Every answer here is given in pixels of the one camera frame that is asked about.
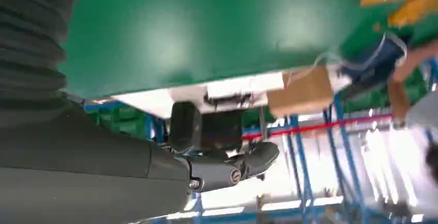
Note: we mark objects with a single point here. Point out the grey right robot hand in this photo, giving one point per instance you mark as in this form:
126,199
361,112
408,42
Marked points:
85,167

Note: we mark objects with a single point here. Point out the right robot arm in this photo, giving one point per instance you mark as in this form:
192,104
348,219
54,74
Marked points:
30,37

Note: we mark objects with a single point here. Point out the green crate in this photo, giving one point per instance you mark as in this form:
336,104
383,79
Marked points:
116,120

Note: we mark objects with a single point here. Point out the white table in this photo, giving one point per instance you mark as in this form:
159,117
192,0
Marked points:
150,102

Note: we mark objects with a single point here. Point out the black handheld controller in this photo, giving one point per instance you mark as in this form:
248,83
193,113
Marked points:
222,128

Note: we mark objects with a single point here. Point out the green table mat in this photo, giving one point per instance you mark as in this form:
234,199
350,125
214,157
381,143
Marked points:
205,27

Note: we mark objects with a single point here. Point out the red bar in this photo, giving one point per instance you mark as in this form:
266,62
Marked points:
308,128

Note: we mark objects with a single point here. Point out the brown cardboard box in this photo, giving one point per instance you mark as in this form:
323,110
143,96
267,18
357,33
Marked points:
301,92

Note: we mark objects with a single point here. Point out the blue metal rack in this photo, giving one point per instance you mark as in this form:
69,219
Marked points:
345,154

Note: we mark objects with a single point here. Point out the dark flat device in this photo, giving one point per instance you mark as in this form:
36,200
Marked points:
373,63

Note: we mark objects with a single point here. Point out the person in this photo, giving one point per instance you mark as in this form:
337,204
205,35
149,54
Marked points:
398,96

